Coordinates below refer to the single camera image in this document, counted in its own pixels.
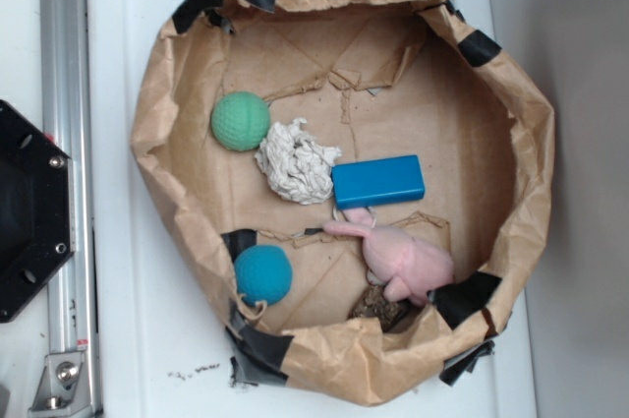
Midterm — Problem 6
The blue rectangular block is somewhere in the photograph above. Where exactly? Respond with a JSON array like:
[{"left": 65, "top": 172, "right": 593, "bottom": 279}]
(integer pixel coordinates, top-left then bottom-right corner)
[{"left": 331, "top": 154, "right": 426, "bottom": 209}]

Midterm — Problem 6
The crumpled white cloth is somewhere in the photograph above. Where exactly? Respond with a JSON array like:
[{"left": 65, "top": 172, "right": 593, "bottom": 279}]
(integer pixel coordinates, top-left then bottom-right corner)
[{"left": 255, "top": 118, "right": 342, "bottom": 206}]

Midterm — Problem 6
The brown paper bin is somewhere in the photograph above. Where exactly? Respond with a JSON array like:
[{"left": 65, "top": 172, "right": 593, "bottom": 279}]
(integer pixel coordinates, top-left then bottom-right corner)
[{"left": 131, "top": 0, "right": 554, "bottom": 405}]

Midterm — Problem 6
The green dimpled ball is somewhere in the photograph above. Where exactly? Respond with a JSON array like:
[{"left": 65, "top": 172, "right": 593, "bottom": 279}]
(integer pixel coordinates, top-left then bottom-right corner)
[{"left": 210, "top": 91, "right": 270, "bottom": 151}]

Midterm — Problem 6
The blue dimpled ball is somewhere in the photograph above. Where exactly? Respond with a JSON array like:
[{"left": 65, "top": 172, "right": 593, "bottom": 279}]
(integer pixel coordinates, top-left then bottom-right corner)
[{"left": 234, "top": 245, "right": 293, "bottom": 306}]

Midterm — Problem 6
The pink plush bunny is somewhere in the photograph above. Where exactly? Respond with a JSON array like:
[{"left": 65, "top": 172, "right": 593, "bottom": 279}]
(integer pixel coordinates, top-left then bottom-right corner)
[{"left": 322, "top": 208, "right": 455, "bottom": 307}]

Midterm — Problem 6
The brown rough lump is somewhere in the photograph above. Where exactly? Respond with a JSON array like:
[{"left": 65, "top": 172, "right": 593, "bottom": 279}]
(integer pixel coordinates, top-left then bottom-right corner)
[{"left": 348, "top": 285, "right": 411, "bottom": 332}]

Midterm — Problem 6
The white tray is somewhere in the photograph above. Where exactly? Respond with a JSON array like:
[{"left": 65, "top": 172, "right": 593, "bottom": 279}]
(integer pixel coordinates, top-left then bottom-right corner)
[{"left": 87, "top": 0, "right": 537, "bottom": 417}]

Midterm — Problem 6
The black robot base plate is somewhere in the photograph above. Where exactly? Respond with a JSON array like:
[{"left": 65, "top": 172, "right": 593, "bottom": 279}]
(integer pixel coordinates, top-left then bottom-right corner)
[{"left": 1, "top": 100, "right": 73, "bottom": 324}]

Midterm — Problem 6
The aluminium extrusion rail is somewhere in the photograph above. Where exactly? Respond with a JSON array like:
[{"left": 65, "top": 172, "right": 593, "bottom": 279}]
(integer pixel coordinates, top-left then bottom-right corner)
[{"left": 40, "top": 0, "right": 103, "bottom": 417}]

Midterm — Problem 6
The metal corner bracket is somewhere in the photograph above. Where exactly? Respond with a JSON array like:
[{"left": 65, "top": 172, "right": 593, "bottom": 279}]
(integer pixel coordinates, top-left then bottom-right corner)
[{"left": 28, "top": 351, "right": 93, "bottom": 417}]

